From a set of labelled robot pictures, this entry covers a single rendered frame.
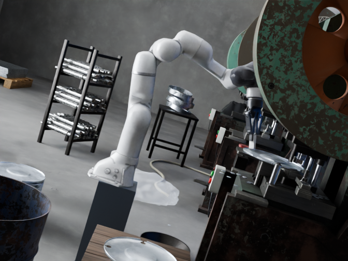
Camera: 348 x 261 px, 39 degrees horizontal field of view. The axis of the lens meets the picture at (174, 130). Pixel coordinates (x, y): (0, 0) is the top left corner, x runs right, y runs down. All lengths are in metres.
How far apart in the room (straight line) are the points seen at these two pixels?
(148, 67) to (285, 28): 0.71
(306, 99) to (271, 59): 0.19
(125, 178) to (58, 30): 7.20
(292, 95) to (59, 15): 7.80
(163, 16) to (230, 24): 1.20
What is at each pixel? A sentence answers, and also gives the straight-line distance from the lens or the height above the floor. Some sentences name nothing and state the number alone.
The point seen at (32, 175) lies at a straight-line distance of 2.80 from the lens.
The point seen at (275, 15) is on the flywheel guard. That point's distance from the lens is 1.80.
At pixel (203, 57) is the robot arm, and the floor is 1.13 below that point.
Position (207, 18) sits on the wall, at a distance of 8.89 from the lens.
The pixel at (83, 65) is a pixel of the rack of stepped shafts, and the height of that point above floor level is 0.78.
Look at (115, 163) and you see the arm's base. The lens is 2.29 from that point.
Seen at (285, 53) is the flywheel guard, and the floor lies 1.22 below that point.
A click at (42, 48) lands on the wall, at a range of 9.41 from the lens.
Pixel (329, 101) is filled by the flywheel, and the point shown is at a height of 1.11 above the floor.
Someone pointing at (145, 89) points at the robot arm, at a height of 0.92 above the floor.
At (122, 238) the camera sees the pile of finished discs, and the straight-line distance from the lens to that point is 1.98.
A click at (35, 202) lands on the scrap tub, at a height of 0.44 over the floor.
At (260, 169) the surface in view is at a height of 0.73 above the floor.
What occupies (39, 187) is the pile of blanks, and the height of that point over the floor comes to 0.21.
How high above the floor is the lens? 1.10
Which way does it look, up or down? 8 degrees down
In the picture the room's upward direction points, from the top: 18 degrees clockwise
